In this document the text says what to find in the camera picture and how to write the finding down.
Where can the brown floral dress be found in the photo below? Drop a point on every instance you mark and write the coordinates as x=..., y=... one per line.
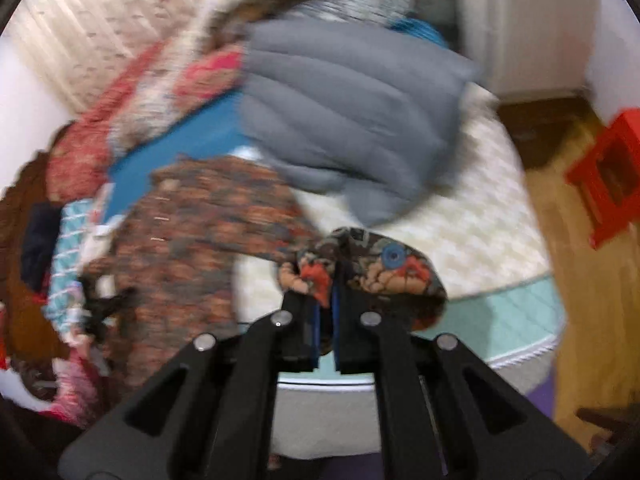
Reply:
x=200, y=235

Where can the bed with chevron teal cover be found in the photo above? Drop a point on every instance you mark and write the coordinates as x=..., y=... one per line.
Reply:
x=475, y=220

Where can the dark navy cloth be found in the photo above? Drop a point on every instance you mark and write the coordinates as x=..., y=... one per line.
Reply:
x=40, y=245

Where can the blue white knit cloth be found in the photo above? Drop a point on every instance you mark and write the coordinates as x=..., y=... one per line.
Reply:
x=420, y=30

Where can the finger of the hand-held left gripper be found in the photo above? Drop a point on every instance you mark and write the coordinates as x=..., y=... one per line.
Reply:
x=97, y=310

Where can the beige leaf-print curtain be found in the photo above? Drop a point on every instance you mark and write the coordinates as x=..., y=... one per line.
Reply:
x=75, y=35

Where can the purple mat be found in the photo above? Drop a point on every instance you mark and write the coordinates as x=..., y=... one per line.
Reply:
x=542, y=395

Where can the patchwork floral pillow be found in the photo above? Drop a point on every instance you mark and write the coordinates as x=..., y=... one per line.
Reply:
x=210, y=75

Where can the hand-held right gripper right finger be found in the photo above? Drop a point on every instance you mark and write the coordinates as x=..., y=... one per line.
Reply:
x=337, y=332

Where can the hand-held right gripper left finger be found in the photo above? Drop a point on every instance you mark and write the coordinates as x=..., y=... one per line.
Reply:
x=314, y=332

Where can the teal patterned cloth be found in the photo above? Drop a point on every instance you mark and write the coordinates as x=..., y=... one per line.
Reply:
x=67, y=245

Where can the grey quilted jacket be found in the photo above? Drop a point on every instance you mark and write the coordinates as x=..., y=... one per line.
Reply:
x=340, y=110

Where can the carved wooden headboard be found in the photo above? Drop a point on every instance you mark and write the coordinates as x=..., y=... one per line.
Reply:
x=20, y=320

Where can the red plastic stool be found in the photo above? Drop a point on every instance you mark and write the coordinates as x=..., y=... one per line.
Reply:
x=582, y=167

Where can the white wardrobe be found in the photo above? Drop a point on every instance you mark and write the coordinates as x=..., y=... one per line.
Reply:
x=525, y=20

